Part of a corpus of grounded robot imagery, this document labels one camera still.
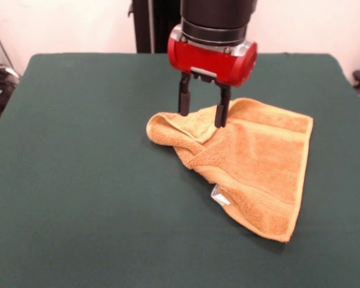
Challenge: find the dark green table cloth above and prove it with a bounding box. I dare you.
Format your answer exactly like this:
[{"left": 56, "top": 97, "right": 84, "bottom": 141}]
[{"left": 0, "top": 52, "right": 360, "bottom": 288}]

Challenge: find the tan terry towel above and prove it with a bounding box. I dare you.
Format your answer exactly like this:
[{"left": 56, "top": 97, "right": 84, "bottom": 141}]
[{"left": 146, "top": 97, "right": 314, "bottom": 243}]

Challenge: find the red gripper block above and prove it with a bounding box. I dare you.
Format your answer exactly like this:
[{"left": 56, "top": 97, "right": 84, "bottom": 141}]
[{"left": 167, "top": 23, "right": 258, "bottom": 129}]

